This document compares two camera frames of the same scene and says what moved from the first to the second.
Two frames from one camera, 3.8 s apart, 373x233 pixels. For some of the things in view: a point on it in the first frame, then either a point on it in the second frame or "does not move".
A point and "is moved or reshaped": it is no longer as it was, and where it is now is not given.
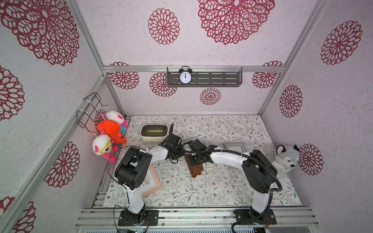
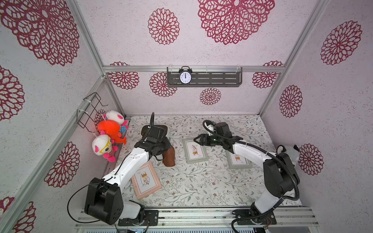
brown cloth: [195, 170] is moved or reshaped
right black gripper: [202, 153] → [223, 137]
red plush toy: [111, 127] does not move
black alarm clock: [185, 75] does not move
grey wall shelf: [207, 76] does not move
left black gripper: [180, 147] → [165, 140]
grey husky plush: [285, 158] does not move
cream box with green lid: [154, 133] does not move
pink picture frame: [151, 183] does not move
